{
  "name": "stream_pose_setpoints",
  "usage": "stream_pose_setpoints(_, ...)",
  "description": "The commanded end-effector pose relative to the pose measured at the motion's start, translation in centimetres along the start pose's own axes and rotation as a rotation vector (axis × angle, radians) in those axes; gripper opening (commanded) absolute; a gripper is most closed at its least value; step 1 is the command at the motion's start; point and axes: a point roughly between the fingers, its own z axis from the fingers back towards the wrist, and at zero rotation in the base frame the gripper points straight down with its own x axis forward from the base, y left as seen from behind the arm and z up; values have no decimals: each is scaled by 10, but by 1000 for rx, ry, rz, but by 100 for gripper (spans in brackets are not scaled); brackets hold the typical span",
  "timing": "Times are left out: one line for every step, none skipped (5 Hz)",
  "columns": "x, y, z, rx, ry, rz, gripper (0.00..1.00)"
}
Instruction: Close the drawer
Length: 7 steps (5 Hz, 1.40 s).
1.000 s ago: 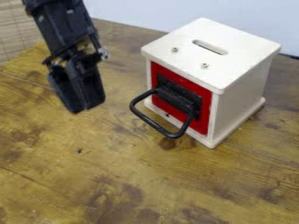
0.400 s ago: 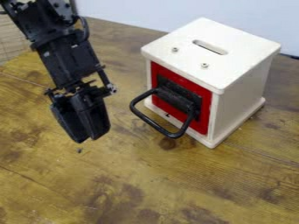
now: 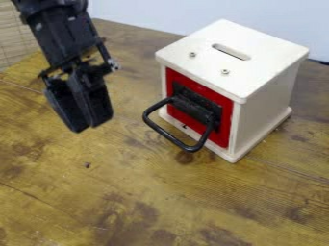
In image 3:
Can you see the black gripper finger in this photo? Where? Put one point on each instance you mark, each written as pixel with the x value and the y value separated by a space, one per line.
pixel 64 105

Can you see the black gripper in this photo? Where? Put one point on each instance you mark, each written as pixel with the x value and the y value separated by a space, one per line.
pixel 67 35

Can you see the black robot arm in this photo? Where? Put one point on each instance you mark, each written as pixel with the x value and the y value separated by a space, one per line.
pixel 79 60

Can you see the red drawer front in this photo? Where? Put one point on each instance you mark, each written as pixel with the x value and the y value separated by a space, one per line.
pixel 219 138

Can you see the white wooden drawer box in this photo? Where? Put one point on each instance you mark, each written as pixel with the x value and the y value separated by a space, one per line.
pixel 243 70

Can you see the black metal drawer handle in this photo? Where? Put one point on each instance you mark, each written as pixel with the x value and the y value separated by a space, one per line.
pixel 197 110

